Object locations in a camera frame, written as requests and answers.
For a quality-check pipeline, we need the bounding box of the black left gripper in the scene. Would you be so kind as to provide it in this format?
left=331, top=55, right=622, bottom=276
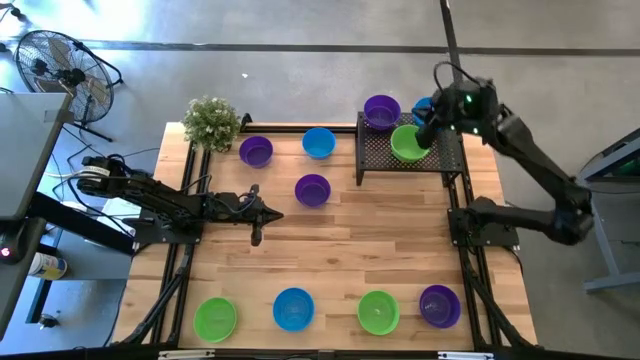
left=207, top=193, right=285, bottom=227

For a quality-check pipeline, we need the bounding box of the blue plastic mini bowl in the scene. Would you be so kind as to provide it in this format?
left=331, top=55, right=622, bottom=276
left=272, top=286, right=316, bottom=334
left=411, top=96, right=437, bottom=127
left=301, top=126, right=337, bottom=161

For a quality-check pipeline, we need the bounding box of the purple plastic mini bowl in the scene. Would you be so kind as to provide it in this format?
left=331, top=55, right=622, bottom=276
left=363, top=94, right=402, bottom=132
left=238, top=135, right=275, bottom=169
left=418, top=284, right=462, bottom=330
left=294, top=173, right=332, bottom=209

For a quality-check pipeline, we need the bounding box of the green plastic mini bowl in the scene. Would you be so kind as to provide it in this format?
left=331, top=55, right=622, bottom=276
left=192, top=296, right=238, bottom=344
left=356, top=289, right=401, bottom=337
left=389, top=123, right=431, bottom=164

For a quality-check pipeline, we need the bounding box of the black perforated metal shelf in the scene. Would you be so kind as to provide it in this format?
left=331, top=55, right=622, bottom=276
left=355, top=110, right=466, bottom=187

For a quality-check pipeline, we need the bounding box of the small potted green plant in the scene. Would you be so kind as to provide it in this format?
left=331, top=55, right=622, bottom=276
left=180, top=95, right=243, bottom=154

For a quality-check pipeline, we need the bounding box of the white paper sheet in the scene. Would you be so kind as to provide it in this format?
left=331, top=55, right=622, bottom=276
left=99, top=197, right=144, bottom=224

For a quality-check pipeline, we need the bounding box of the black desk leg beam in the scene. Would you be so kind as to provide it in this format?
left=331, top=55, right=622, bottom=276
left=27, top=192, right=139, bottom=257

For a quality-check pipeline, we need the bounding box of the white can with yellow label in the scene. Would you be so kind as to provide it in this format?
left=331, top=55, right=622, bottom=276
left=27, top=251, right=69, bottom=281

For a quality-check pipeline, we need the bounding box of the black metal floor fan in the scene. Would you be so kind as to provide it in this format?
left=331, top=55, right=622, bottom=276
left=13, top=28, right=125, bottom=144

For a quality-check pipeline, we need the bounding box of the black device with red light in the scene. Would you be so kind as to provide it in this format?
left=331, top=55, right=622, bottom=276
left=0, top=219, right=32, bottom=266

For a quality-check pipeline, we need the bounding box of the dark standing desk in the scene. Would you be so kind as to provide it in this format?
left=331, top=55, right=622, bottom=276
left=0, top=215, right=50, bottom=342

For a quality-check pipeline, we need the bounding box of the black right camera cable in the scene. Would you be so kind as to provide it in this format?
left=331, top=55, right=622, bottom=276
left=432, top=60, right=481, bottom=94

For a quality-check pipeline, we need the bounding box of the black aluminium rig frame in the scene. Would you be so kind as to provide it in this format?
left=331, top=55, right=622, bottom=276
left=112, top=113, right=539, bottom=360

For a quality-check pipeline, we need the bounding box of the silver aluminium bracket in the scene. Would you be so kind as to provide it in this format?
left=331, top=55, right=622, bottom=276
left=158, top=349, right=216, bottom=359
left=438, top=351, right=494, bottom=360

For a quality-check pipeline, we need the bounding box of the grey metal table frame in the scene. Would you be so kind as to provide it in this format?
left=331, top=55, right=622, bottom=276
left=551, top=127, right=640, bottom=294

